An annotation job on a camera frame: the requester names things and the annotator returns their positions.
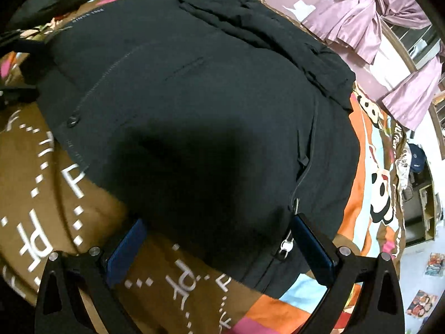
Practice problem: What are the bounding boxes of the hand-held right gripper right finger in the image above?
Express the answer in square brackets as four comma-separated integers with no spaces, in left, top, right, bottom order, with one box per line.
[290,213,406,334]

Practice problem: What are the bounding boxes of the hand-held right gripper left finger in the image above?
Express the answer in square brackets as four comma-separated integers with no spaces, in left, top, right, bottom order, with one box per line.
[35,217,147,334]

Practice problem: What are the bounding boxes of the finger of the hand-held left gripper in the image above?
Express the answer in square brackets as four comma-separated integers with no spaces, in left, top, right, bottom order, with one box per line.
[0,83,39,107]
[0,31,47,56]

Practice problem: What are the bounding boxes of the black jacket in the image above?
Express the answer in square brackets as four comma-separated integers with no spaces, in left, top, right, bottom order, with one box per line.
[35,0,360,298]

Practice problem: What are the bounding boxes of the dark green jacket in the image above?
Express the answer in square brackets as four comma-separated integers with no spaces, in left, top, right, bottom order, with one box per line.
[5,0,91,30]

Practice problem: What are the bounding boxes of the brown printed blanket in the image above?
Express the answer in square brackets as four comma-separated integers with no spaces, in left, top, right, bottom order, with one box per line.
[0,0,407,334]

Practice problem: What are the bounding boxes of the floral cloth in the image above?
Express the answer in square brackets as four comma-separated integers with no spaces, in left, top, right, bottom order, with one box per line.
[394,153,414,195]

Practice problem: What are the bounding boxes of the colourful picture poster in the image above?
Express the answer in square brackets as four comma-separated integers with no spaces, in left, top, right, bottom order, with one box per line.
[406,289,439,317]
[424,252,445,277]

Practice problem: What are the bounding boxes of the wooden desk shelf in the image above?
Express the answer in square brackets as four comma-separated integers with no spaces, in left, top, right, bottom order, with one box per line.
[405,167,437,247]

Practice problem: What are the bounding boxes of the dark blue cap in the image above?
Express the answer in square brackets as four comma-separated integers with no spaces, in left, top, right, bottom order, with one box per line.
[408,143,426,173]

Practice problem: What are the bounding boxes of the pink curtain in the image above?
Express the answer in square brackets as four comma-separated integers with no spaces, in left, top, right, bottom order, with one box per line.
[381,42,445,131]
[301,0,432,65]

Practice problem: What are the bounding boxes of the pink curtains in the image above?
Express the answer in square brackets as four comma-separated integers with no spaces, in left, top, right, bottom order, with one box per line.
[315,0,445,147]

